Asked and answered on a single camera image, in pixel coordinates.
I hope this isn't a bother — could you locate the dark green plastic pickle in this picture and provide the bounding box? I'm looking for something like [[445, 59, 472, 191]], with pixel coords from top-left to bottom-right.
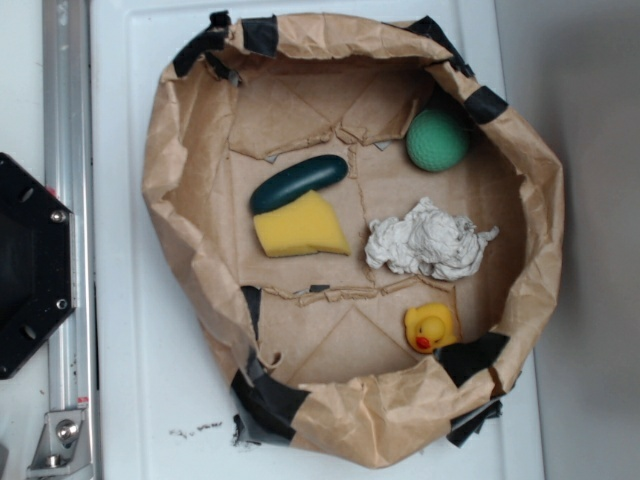
[[249, 155, 349, 215]]

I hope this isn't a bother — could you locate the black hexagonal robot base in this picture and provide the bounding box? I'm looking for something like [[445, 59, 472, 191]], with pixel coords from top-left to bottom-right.
[[1, 154, 75, 380]]

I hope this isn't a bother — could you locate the yellow sponge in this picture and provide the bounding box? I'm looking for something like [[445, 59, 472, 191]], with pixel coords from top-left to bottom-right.
[[253, 190, 351, 257]]

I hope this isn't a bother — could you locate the brown paper bag tray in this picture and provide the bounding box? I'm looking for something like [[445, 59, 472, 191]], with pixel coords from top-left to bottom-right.
[[142, 12, 564, 468]]

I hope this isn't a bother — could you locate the crumpled white paper towel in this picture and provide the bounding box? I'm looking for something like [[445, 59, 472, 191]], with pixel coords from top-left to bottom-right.
[[365, 197, 499, 282]]

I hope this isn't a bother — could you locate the yellow rubber duck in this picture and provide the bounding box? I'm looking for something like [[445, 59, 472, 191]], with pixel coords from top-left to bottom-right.
[[404, 303, 460, 354]]

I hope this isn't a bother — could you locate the green foam ball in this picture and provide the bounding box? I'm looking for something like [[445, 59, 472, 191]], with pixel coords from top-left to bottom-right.
[[405, 109, 471, 172]]

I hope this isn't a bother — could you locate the aluminium extrusion rail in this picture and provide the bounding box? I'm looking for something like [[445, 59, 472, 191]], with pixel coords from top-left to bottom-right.
[[40, 0, 97, 416]]

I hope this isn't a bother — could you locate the metal corner bracket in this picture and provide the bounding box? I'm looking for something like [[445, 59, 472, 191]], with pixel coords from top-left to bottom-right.
[[26, 409, 94, 479]]

